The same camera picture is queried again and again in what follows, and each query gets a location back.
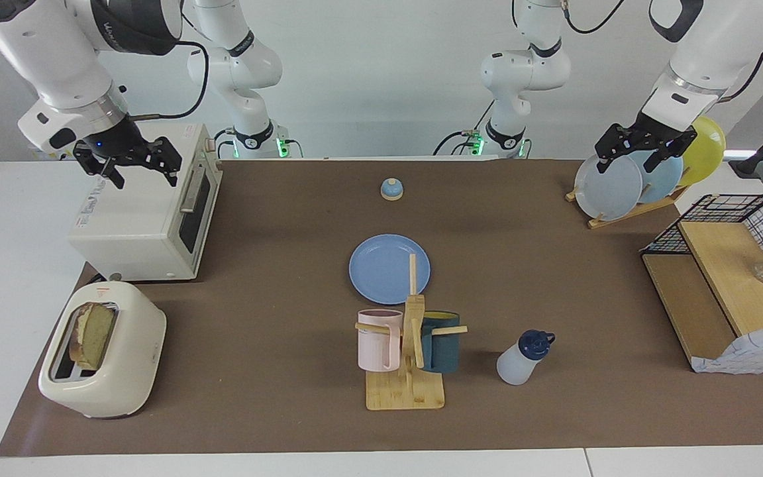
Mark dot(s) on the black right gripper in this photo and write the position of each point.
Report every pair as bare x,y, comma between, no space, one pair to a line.
116,142

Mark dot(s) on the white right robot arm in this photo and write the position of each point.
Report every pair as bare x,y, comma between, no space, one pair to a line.
57,59

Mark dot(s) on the wooden plate rack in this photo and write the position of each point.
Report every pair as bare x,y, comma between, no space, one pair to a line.
626,215

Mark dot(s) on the small blue round lid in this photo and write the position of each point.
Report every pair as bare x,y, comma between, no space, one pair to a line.
392,191

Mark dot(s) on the grey plate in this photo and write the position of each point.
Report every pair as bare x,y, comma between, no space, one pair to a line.
607,189

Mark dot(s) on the white patterned cloth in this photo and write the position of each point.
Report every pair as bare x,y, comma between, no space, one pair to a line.
752,351

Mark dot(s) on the translucent seasoning bottle blue cap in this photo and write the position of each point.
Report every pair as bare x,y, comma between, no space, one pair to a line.
517,364

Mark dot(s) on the dark teal mug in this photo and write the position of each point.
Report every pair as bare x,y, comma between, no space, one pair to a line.
444,348

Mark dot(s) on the yellow plate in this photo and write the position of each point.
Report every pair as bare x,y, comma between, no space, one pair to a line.
709,149

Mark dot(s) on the toasted bread slice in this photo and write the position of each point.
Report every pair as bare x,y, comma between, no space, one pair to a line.
93,334

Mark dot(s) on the light blue plate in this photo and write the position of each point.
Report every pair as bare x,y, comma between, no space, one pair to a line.
663,182

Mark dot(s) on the blue round plate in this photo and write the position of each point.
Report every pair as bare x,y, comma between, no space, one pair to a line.
381,271

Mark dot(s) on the cream two-slot toaster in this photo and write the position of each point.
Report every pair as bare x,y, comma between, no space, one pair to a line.
123,371

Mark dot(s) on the brown table mat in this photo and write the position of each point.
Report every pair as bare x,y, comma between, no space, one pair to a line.
255,331

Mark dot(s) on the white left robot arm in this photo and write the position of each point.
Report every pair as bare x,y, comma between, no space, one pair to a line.
706,53

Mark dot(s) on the wooden mug tree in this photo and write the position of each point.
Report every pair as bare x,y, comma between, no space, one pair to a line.
405,394

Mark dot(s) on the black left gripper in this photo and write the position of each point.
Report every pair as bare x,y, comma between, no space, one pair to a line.
663,136

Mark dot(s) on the white toaster oven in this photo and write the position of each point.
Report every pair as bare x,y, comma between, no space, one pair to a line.
130,225

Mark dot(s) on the pink mug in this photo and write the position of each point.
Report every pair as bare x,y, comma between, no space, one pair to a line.
375,344

